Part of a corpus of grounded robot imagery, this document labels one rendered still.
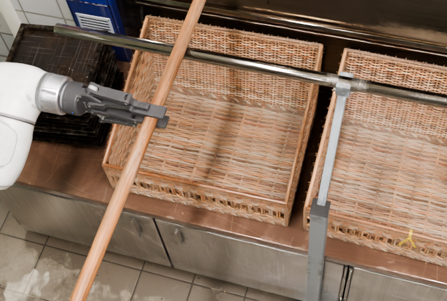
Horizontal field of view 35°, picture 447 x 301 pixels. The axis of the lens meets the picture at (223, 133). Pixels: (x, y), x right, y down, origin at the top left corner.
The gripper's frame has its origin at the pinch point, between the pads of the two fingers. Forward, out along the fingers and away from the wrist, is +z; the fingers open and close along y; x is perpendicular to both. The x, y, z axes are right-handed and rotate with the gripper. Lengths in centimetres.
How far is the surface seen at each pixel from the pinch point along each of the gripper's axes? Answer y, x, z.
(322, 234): 34, 3, 40
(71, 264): 119, 4, -53
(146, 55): 44, -45, -26
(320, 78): 1.9, -19.7, 33.3
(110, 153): 47, -11, -26
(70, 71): 36, -29, -43
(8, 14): 49, -54, -81
